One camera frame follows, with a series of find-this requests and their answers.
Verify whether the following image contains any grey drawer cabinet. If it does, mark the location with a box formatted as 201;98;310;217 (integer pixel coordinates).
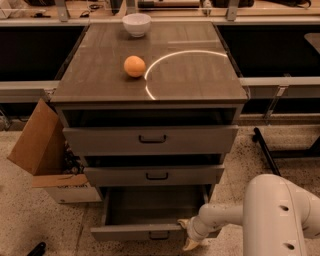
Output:
50;21;250;204

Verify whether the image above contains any black object on floor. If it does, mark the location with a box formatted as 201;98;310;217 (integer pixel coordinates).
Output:
27;242;46;256

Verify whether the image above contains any orange fruit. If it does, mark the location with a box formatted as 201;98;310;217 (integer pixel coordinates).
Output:
124;56;146;78

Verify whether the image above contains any grey drawer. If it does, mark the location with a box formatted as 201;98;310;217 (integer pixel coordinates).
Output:
84;165;224;187
63;125;238;156
91;185;209;241

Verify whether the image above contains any open cardboard box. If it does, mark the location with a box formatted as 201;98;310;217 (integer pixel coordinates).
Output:
8;99;101;203

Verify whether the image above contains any metal rail bracket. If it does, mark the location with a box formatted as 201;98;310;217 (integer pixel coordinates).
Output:
263;85;288;124

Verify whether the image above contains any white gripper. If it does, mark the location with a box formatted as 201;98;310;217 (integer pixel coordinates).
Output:
177;216;210;251

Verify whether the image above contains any black stand base bar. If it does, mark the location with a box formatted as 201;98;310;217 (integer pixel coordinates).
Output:
252;127;280;176

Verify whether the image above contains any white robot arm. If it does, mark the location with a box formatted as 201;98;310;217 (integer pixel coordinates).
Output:
178;174;320;256

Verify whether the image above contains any white bowl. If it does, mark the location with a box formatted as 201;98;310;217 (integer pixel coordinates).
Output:
122;13;151;37

